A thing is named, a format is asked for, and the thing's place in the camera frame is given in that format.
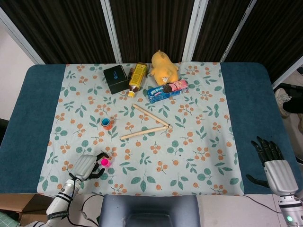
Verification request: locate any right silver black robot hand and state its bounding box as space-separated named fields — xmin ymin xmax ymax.
xmin=246 ymin=136 xmax=299 ymax=196

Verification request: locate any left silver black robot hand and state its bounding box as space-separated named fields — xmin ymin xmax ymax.
xmin=74 ymin=152 xmax=110 ymax=182

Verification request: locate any brown cardboard box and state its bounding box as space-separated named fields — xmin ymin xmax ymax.
xmin=18 ymin=193 xmax=60 ymax=227

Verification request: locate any wooden drumstick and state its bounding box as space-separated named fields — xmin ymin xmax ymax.
xmin=120 ymin=124 xmax=170 ymax=140
xmin=132 ymin=103 xmax=173 ymax=129

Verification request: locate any black trouser leg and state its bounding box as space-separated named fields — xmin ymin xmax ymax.
xmin=283 ymin=84 xmax=303 ymax=114

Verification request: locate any blue table cover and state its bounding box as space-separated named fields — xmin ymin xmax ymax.
xmin=0 ymin=61 xmax=299 ymax=195

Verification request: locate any white sneaker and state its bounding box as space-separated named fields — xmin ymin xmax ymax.
xmin=274 ymin=87 xmax=293 ymax=119

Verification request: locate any grey robot body cover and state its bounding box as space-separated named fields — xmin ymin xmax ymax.
xmin=98 ymin=194 xmax=201 ymax=227

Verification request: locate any green cutting mat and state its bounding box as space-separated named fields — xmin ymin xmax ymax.
xmin=0 ymin=210 xmax=21 ymax=227

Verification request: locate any black cardboard box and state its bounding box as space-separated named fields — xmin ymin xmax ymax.
xmin=103 ymin=64 xmax=130 ymax=95

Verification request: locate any floral fruit print tablecloth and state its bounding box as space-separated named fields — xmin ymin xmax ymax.
xmin=36 ymin=61 xmax=245 ymax=197

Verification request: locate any yellow label tea bottle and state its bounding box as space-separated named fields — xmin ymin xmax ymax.
xmin=127 ymin=62 xmax=148 ymax=98

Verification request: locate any blue cookie box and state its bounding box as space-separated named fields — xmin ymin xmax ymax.
xmin=146 ymin=79 xmax=189 ymax=104

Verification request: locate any yellow plush toy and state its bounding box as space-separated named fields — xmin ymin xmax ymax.
xmin=148 ymin=49 xmax=179 ymax=86

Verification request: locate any dark folding screen panel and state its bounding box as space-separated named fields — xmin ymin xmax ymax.
xmin=100 ymin=0 xmax=206 ymax=64
xmin=220 ymin=0 xmax=303 ymax=88
xmin=0 ymin=0 xmax=121 ymax=65
xmin=183 ymin=0 xmax=258 ymax=63

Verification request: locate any black thin cable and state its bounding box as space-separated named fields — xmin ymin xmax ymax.
xmin=243 ymin=194 xmax=282 ymax=214

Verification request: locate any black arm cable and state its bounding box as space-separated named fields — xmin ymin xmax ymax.
xmin=67 ymin=172 xmax=105 ymax=227

